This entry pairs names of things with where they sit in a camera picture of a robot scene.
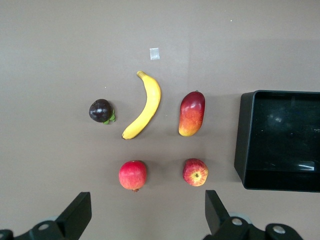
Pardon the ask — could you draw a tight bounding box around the small clear tape piece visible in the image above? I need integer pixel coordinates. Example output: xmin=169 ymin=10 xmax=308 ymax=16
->
xmin=149 ymin=47 xmax=161 ymax=61

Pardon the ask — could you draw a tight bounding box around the red yellow mango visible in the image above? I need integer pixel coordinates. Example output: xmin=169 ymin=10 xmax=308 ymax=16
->
xmin=178 ymin=90 xmax=206 ymax=138

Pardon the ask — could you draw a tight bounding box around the red pomegranate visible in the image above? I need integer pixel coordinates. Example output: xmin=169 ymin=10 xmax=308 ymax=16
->
xmin=118 ymin=160 xmax=148 ymax=193

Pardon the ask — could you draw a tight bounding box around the yellow banana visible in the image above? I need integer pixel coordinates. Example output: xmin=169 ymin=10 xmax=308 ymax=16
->
xmin=121 ymin=70 xmax=162 ymax=140

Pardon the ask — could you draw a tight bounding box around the red yellow apple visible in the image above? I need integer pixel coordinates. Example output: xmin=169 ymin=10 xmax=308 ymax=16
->
xmin=182 ymin=158 xmax=209 ymax=188

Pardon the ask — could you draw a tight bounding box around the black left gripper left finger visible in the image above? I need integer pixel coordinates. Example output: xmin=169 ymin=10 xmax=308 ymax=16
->
xmin=14 ymin=191 xmax=92 ymax=240

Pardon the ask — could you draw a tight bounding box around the black plastic tray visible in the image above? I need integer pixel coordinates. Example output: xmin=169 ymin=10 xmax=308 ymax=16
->
xmin=233 ymin=89 xmax=320 ymax=193

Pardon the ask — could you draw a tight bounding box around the dark purple eggplant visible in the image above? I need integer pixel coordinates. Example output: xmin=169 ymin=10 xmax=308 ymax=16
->
xmin=88 ymin=98 xmax=117 ymax=125

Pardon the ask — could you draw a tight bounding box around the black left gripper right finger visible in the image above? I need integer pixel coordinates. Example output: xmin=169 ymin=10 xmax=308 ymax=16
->
xmin=203 ymin=189 xmax=256 ymax=240

